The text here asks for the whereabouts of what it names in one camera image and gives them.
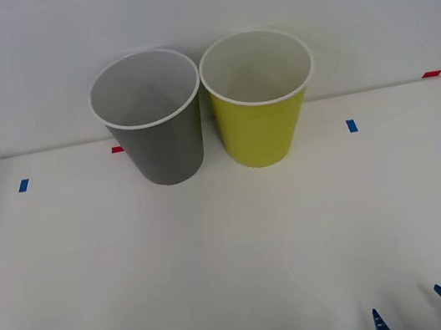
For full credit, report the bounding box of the grey plastic waste bin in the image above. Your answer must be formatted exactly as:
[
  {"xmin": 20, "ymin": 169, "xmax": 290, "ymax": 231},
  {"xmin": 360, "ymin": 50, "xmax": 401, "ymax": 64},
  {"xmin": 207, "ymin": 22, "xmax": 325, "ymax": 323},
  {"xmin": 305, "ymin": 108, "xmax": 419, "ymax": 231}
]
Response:
[{"xmin": 81, "ymin": 41, "xmax": 217, "ymax": 197}]

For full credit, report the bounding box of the yellow-green plastic waste bin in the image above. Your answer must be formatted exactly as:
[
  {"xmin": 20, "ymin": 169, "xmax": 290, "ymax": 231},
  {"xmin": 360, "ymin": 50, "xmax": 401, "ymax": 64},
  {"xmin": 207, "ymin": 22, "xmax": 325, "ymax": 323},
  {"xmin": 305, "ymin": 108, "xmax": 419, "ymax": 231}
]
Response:
[{"xmin": 193, "ymin": 20, "xmax": 329, "ymax": 176}]

